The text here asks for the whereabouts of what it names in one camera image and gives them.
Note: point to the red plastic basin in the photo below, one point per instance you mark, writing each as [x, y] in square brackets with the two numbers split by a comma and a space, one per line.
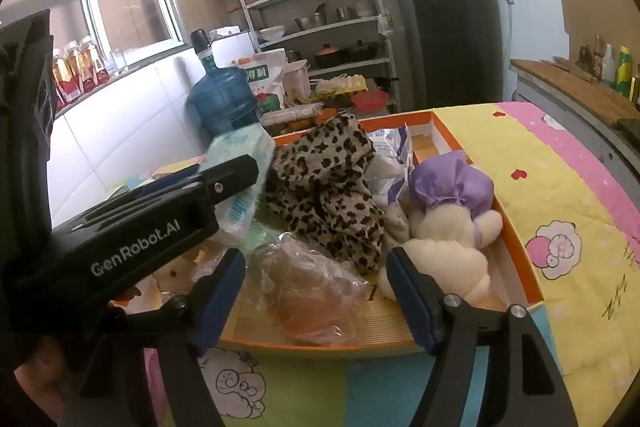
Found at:
[370, 100]

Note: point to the sliding window white frame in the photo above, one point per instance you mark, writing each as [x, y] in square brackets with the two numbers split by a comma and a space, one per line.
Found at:
[130, 7]

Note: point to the purple white wipes packet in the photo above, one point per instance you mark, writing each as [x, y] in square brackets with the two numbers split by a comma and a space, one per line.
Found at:
[392, 152]
[387, 194]

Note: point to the black pot red lid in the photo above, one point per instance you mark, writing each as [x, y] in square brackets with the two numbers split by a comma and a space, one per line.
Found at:
[330, 57]

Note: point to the white bowl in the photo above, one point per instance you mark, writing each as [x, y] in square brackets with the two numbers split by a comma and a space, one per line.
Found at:
[272, 33]

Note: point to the white green tissue pack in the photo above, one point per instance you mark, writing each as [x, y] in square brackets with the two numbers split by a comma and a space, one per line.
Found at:
[240, 147]

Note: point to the purple cream plush toy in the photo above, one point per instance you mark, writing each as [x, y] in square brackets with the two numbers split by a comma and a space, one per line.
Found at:
[450, 232]

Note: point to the counter with wooden board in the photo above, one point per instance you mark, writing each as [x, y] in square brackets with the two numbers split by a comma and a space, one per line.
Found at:
[565, 92]

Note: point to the brown cardboard sheet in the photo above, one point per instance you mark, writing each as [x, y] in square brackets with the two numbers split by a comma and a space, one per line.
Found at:
[595, 2]

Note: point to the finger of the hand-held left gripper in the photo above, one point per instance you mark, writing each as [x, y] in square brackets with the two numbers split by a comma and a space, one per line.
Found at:
[150, 197]
[230, 179]

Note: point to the leopard print cloth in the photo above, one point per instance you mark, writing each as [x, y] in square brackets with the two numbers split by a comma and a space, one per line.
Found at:
[320, 187]

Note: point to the white sack green label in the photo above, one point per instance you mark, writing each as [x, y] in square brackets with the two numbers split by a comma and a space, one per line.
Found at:
[260, 77]

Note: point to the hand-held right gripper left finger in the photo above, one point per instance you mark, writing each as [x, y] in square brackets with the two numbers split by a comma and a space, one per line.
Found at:
[222, 302]

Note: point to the dark grey refrigerator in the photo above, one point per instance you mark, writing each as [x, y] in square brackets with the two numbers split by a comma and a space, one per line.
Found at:
[440, 27]

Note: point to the row of condiment bottles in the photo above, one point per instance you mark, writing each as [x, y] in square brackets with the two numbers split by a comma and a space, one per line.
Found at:
[607, 67]

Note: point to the green puff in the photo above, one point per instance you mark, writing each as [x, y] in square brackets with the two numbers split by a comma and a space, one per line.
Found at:
[310, 287]

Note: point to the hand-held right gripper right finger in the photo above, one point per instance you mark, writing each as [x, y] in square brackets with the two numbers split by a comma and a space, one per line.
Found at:
[412, 302]

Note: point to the clear drinking glass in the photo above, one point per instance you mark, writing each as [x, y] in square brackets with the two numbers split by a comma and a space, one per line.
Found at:
[118, 61]

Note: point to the orange cardboard box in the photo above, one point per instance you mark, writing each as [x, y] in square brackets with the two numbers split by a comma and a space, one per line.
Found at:
[245, 327]

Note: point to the blue water jug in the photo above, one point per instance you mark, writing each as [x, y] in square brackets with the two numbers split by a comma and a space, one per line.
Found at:
[220, 102]

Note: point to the person's left hand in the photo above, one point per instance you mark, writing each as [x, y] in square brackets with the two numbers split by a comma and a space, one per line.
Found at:
[40, 382]

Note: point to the black white water pump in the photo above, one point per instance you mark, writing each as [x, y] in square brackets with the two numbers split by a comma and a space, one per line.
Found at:
[201, 39]

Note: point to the pink plastic container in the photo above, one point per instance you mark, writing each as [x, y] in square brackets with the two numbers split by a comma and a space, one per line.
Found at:
[296, 79]

